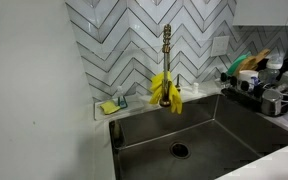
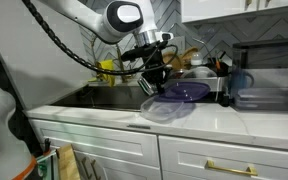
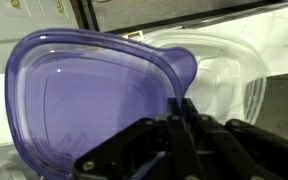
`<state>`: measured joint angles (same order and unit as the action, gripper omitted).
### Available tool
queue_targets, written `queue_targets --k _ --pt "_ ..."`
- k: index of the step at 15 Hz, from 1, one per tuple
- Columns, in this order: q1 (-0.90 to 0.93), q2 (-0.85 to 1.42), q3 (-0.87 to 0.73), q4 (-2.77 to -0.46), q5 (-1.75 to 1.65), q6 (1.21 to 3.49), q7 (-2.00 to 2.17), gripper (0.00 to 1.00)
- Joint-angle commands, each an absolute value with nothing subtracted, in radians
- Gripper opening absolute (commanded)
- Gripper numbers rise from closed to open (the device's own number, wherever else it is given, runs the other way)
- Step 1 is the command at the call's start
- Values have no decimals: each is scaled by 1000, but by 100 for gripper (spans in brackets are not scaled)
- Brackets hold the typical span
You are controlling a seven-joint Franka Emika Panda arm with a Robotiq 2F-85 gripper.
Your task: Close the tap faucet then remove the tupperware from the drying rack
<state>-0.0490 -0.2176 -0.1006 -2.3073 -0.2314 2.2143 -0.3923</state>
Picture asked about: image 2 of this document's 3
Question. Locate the steel utensil cup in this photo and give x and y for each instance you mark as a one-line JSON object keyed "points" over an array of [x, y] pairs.
{"points": [[145, 85]]}

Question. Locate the blue translucent pitcher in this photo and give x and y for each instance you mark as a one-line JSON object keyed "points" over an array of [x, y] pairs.
{"points": [[242, 83]]}

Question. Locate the black utensil caddy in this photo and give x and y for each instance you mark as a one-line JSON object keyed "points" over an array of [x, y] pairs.
{"points": [[219, 66]]}

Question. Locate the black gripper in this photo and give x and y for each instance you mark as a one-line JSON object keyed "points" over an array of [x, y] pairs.
{"points": [[159, 66]]}

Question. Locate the white upper cabinet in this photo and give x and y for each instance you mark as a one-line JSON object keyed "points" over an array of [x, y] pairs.
{"points": [[237, 10]]}

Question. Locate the white base cabinet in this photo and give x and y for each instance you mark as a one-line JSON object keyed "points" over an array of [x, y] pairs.
{"points": [[117, 146]]}

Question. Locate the round bamboo plate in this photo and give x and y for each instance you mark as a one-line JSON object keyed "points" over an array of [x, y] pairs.
{"points": [[173, 56]]}

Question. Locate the clear glass bowl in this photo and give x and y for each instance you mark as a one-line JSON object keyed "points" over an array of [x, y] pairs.
{"points": [[200, 71]]}

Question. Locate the clear plastic storage box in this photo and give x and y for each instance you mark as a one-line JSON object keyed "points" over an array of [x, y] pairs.
{"points": [[267, 100]]}

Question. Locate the white wall outlet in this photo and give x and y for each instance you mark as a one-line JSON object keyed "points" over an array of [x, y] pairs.
{"points": [[180, 41]]}

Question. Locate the dark steel bowl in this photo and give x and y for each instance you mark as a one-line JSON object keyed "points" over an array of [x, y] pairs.
{"points": [[180, 74]]}

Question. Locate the clear plastic tupperware container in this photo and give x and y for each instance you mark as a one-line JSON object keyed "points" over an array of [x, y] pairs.
{"points": [[160, 111]]}

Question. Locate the bamboo cutting board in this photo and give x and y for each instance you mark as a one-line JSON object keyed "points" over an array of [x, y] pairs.
{"points": [[189, 56]]}

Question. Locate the stainless steel sink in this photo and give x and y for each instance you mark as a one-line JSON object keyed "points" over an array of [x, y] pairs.
{"points": [[117, 98]]}

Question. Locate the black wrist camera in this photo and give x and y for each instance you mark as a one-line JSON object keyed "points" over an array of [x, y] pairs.
{"points": [[130, 55]]}

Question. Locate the yellow rubber glove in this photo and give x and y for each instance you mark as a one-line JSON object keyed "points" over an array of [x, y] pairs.
{"points": [[106, 71]]}

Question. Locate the purple translucent tupperware lid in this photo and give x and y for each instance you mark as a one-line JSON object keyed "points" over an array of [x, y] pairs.
{"points": [[184, 91]]}

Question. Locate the black countertop appliance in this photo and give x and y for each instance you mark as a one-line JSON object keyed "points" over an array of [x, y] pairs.
{"points": [[270, 53]]}

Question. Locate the small black bottle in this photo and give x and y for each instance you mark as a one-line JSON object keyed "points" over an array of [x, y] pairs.
{"points": [[225, 100]]}

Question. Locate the clear baby bottle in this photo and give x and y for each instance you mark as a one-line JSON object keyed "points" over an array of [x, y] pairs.
{"points": [[196, 59]]}

